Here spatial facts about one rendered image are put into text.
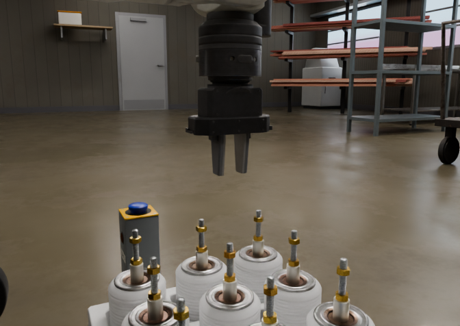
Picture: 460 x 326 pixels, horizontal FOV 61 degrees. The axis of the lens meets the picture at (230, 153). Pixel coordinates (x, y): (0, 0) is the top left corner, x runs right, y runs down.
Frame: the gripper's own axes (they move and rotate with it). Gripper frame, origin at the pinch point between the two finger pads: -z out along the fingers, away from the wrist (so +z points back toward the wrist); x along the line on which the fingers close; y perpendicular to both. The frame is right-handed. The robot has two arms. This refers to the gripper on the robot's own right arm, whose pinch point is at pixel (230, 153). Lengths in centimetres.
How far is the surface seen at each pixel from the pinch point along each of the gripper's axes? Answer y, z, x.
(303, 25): 591, 124, 461
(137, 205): 28.2, -14.9, -7.3
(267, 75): 848, 35, 541
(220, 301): -0.8, -22.6, -2.1
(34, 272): 79, -48, -28
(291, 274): -1.1, -21.1, 11.0
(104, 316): 15.3, -29.9, -16.8
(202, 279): 7.7, -23.0, -1.4
